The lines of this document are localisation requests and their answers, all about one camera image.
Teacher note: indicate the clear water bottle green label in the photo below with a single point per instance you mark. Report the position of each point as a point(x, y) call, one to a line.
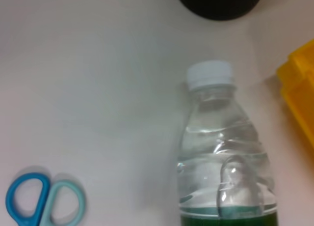
point(220, 142)

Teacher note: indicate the black mesh pen holder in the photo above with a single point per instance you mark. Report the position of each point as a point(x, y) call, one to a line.
point(220, 5)

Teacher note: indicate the blue capped scissors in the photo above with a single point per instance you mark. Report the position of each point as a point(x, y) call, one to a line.
point(45, 201)

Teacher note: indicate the yellow plastic bin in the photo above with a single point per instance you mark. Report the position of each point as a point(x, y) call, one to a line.
point(300, 88)

